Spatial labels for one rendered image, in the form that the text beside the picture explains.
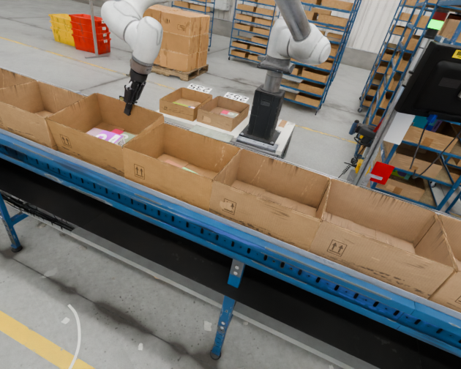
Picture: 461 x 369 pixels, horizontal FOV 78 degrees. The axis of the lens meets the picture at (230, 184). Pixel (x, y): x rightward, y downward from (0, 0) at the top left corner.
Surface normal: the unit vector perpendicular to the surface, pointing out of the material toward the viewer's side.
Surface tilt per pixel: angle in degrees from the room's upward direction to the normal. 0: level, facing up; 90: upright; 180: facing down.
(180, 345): 0
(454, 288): 90
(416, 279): 91
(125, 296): 0
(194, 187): 90
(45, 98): 90
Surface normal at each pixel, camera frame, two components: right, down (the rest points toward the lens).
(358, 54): -0.38, 0.49
